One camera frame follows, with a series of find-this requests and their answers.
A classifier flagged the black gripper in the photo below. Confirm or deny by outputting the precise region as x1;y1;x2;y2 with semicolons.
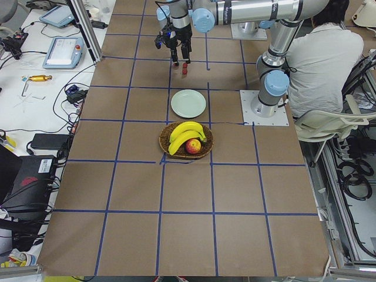
164;25;192;65

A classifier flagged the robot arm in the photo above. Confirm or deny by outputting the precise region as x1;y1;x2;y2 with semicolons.
192;1;328;118
155;1;193;66

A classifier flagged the light green plate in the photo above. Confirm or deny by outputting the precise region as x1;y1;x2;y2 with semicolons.
171;89;206;118

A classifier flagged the yellow banana bunch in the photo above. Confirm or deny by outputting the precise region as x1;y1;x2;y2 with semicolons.
168;121;206;155

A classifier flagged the woven wicker basket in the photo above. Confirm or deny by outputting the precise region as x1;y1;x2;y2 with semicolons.
159;122;214;159

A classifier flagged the red yellow apple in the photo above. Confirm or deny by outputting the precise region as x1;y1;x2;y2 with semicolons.
185;139;202;155

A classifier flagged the blue teach pendant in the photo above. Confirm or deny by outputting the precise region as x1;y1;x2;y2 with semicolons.
42;37;85;69

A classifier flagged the seated person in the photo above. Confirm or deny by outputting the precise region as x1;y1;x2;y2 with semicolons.
286;1;364;119

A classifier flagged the white office chair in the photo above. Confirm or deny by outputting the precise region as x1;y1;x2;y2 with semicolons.
294;95;375;167

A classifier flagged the black power brick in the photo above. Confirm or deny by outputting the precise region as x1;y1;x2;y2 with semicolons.
31;133;69;150

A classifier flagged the black computer box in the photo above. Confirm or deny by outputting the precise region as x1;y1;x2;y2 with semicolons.
1;146;58;221

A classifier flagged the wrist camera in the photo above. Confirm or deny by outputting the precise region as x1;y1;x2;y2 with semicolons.
155;30;171;49

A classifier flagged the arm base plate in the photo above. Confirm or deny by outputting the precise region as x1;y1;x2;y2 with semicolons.
240;90;289;126
231;22;267;41

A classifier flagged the aluminium frame post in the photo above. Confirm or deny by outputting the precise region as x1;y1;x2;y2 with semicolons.
66;0;102;63

